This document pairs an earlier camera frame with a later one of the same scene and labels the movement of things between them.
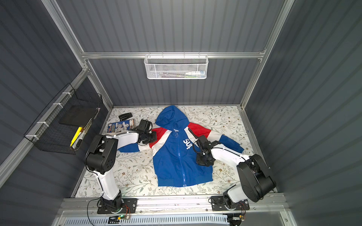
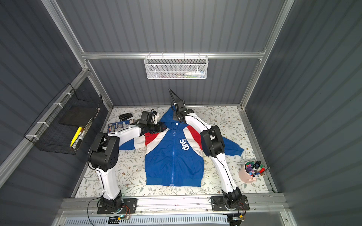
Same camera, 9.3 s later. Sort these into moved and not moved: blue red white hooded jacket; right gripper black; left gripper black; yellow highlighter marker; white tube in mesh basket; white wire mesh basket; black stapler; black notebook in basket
Moved: blue red white hooded jacket; left gripper black; right gripper black
Not moved: white tube in mesh basket; white wire mesh basket; black stapler; black notebook in basket; yellow highlighter marker
